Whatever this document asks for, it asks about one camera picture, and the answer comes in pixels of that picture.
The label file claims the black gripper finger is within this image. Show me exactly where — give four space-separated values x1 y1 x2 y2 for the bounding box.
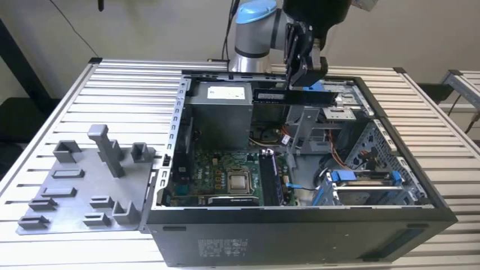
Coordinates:
292 24 329 88
284 22 301 91

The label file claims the thin black wall cable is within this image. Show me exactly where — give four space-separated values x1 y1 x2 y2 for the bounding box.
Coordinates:
56 0 99 59

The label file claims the orange wire bundle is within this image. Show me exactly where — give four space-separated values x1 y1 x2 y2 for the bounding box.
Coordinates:
325 128 349 169

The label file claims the grey power supply unit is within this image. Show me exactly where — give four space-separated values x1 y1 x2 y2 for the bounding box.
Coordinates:
185 81 256 150

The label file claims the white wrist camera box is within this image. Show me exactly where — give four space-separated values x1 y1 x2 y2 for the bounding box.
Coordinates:
351 0 380 12

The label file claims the thin black base cable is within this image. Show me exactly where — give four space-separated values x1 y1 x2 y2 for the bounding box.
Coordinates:
220 0 241 61

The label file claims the black chair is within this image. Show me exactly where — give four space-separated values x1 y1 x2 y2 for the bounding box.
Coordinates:
417 82 455 106

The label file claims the black graphics card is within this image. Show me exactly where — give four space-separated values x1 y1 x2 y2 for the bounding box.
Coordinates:
204 195 261 208

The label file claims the grey metal drive cage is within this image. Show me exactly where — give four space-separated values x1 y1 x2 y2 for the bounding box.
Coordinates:
284 81 373 155

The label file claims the black PC case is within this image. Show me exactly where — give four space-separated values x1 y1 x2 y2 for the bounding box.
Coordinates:
144 69 459 267

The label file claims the silver CPU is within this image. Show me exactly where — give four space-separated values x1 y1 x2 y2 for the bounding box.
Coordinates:
229 174 251 194

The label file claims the metal socket cover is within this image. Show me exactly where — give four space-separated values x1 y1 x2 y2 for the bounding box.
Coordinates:
224 168 256 197

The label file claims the black cooler fan with wires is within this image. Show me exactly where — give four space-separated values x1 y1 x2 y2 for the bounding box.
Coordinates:
248 123 287 147

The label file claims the black desk frame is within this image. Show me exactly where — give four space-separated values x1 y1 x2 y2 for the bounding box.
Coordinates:
0 18 61 169

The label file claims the dark RAM stick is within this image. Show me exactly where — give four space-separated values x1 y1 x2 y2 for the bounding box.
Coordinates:
253 88 335 107
261 153 283 206

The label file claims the green motherboard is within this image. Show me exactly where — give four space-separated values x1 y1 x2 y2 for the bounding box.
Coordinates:
164 148 301 208

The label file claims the metal slat side table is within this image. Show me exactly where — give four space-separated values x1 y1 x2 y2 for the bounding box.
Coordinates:
437 69 480 114

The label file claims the grey parts rack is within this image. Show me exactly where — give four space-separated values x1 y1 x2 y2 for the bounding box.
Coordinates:
15 125 159 236

